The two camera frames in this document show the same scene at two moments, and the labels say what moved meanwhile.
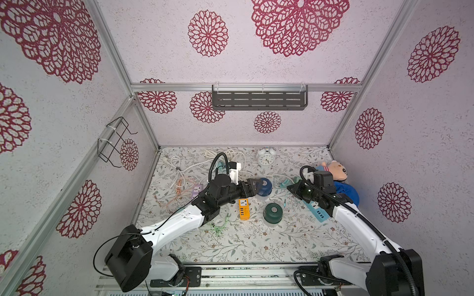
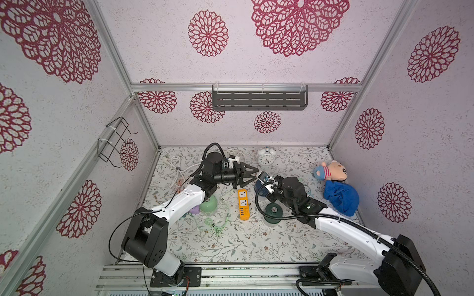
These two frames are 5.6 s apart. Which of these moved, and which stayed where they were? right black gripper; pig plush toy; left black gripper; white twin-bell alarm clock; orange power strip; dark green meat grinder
Moved: right black gripper; left black gripper
Stayed: pig plush toy; dark green meat grinder; white twin-bell alarm clock; orange power strip
